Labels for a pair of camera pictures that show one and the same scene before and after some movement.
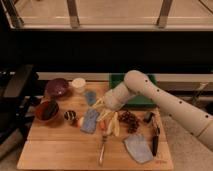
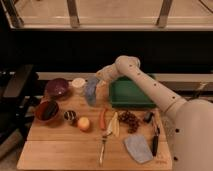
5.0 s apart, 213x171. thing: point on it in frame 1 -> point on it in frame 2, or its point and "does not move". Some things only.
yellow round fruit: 80,122 does not move
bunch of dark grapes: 133,123 does not move
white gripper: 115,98 -> 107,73
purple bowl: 57,87 does not move
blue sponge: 89,120 -> 91,86
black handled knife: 155,138 does not move
